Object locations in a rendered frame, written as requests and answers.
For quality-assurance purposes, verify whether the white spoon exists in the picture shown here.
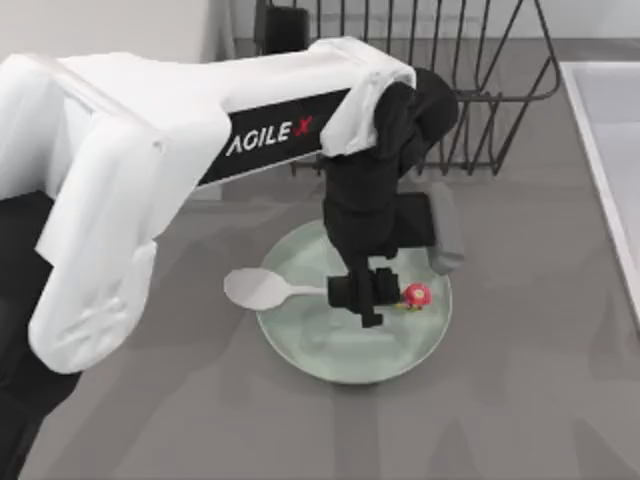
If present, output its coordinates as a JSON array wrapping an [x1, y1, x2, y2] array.
[[222, 267, 330, 311]]

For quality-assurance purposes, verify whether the small red toy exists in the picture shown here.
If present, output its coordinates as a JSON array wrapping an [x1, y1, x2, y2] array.
[[398, 282, 433, 313]]

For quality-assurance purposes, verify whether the pale green plate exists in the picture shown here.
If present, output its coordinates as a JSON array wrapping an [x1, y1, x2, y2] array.
[[255, 218, 454, 386]]

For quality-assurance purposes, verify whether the black block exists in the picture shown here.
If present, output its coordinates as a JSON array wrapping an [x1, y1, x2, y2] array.
[[262, 6, 307, 52]]

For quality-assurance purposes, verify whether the white sink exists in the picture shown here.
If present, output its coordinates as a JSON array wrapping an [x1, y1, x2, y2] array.
[[558, 61, 640, 342]]

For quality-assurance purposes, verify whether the black wire dish rack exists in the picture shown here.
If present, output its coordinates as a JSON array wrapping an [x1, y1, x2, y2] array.
[[253, 0, 560, 177]]

